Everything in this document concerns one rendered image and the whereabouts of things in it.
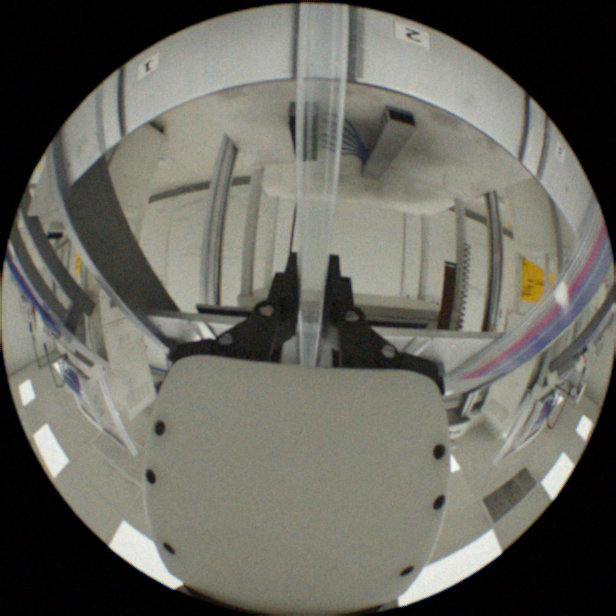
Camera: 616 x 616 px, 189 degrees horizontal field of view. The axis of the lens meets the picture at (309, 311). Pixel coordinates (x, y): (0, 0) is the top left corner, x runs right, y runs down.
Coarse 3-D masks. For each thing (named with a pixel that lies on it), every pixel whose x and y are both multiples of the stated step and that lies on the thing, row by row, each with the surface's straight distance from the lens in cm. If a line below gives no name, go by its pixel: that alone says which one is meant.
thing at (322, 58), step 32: (320, 32) 8; (320, 64) 7; (320, 96) 7; (320, 128) 7; (320, 160) 7; (320, 192) 8; (320, 224) 8; (320, 256) 9; (320, 288) 11; (320, 320) 13
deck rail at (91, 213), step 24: (48, 168) 23; (96, 168) 23; (72, 192) 21; (96, 192) 22; (72, 216) 21; (96, 216) 22; (120, 216) 24; (72, 240) 22; (96, 240) 22; (120, 240) 24; (96, 264) 22; (120, 264) 24; (144, 264) 26; (120, 288) 24; (144, 288) 26; (144, 312) 27
